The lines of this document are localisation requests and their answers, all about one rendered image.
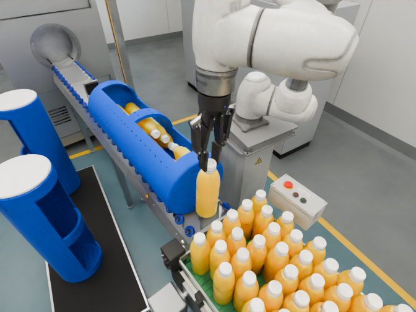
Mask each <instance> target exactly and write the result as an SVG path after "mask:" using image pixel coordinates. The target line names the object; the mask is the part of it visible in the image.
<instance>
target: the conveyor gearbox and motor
mask: <svg viewBox="0 0 416 312"><path fill-rule="evenodd" d="M187 299H188V298H187V296H186V294H185V293H184V291H182V290H180V289H179V288H178V287H177V286H175V285H174V284H173V283H172V282H169V283H168V284H166V285H165V286H164V287H162V288H161V289H160V290H159V291H157V292H156V293H155V294H153V295H152V296H151V297H149V298H148V299H147V302H148V303H147V304H148V306H149V308H150V310H151V312H188V306H189V305H188V302H187V301H186V300H187Z"/></svg>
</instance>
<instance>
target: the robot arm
mask: <svg viewBox="0 0 416 312"><path fill-rule="evenodd" d="M250 1H251V0H195V3H194V13H193V29H192V38H193V51H194V55H195V58H196V64H195V70H196V78H195V86H196V89H197V90H198V105H199V112H198V114H197V118H196V119H194V120H191V119H190V120H189V121H188V124H189V126H190V128H191V149H192V150H193V151H194V152H195V153H196V154H198V156H197V159H198V160H199V168H201V169H202V170H203V171H204V172H206V171H207V164H208V157H209V152H208V151H206V150H207V145H208V141H209V137H210V132H211V131H212V130H213V128H214V138H215V141H216V142H215V141H212V152H211V158H212V159H214V160H215V161H216V163H217V165H219V163H220V153H221V151H222V147H224V146H225V143H224V141H228V138H229V134H230V128H231V124H232V121H233V122H234V123H235V124H236V125H237V126H238V127H239V128H240V129H241V131H242V132H244V133H246V132H248V131H250V130H252V129H256V128H259V127H261V126H267V125H269V121H268V120H267V119H265V118H264V117H263V116H270V117H272V118H275V119H279V120H282V121H287V122H291V123H305V122H307V121H309V120H311V119H312V117H313V116H314V114H315V112H316V109H317V107H318V103H317V99H316V97H315V96H314V95H312V94H311V93H312V88H311V86H310V84H309V82H310V80H328V79H333V78H335V77H336V76H338V75H340V74H342V73H343V72H344V71H345V70H346V68H347V66H348V64H349V61H350V59H351V57H352V55H353V52H354V51H355V49H356V46H357V44H358V42H359V36H358V34H357V29H356V28H355V27H354V26H353V25H352V24H350V23H349V22H348V21H346V20H345V19H343V18H341V17H338V16H335V15H334V14H335V13H336V9H337V6H338V4H339V2H341V0H272V1H273V2H275V3H276V4H277V5H278V6H279V7H280V8H279V9H266V8H262V7H258V6H255V5H252V4H250ZM238 67H250V68H254V69H258V70H260V71H263V72H266V73H268V74H273V75H275V76H281V77H286V78H287V79H285V80H283V81H282V82H281V83H280V85H279V86H278V87H277V86H275V85H273V84H272V83H271V80H270V78H268V76H267V75H265V74H264V73H262V72H250V73H249V74H248V75H247V76H246V77H245V78H244V79H243V81H242V83H241V84H240V86H239V89H238V93H237V97H236V104H235V105H234V108H233V107H232V106H230V99H231V93H232V92H233V91H234V89H235V84H236V76H237V72H238ZM200 123H201V125H200ZM200 127H201V129H200Z"/></svg>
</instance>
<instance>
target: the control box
mask: <svg viewBox="0 0 416 312"><path fill-rule="evenodd" d="M285 181H290V182H292V183H293V187H292V188H287V187H285V186H284V182H285ZM301 189H302V190H301ZM294 192H297V193H298V197H294V196H293V193H294ZM308 194H309V195H308ZM302 197H303V198H305V199H306V202H305V203H303V202H301V201H300V199H301V198H302ZM267 200H268V201H269V202H271V203H272V204H273V205H275V206H276V207H277V208H278V209H279V210H281V211H282V212H283V213H284V212H285V211H289V212H291V213H292V214H293V221H294V222H295V223H296V224H298V225H299V226H300V227H301V228H302V229H304V230H305V231H307V229H309V228H310V226H312V224H314V223H315V222H316V221H317V220H318V219H319V218H320V217H321V215H322V213H323V211H324V209H325V207H326V206H327V202H326V201H324V200H323V199H321V198H320V197H319V196H317V195H315V194H314V193H313V192H311V191H310V190H309V189H307V188H306V187H304V186H303V185H301V184H300V183H299V182H297V181H295V180H294V179H293V178H291V177H290V176H288V175H287V174H284V176H282V177H280V178H279V179H278V180H276V181H275V182H273V183H272V184H271V186H270V190H269V194H268V197H267Z"/></svg>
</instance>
